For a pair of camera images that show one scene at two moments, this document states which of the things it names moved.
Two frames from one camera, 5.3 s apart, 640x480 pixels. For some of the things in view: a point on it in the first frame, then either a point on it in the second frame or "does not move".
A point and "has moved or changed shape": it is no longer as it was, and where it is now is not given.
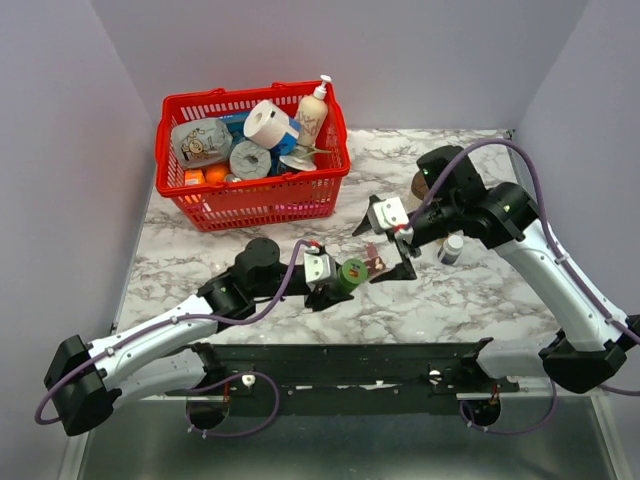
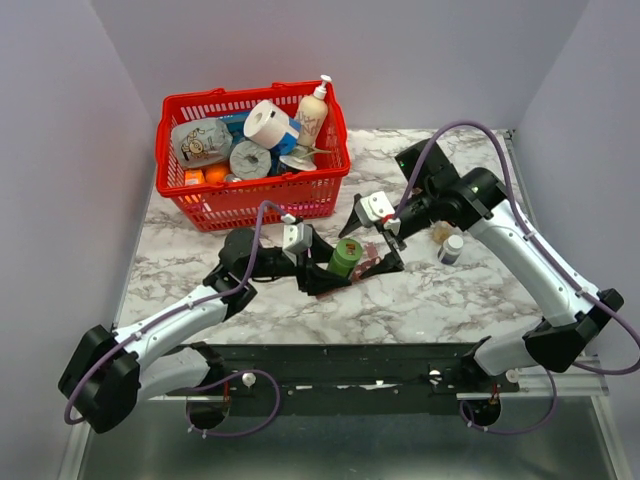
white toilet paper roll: (267, 126) does not move
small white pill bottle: (451, 249) does not move
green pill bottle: (352, 272) has moved or changed shape
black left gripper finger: (325, 295) → (319, 280)
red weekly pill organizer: (374, 262) does not move
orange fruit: (215, 174) does not move
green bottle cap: (354, 270) → (349, 249)
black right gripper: (403, 270) → (388, 264)
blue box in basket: (239, 135) does not move
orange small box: (192, 177) does not move
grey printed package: (201, 142) does not move
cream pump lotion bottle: (312, 116) does not move
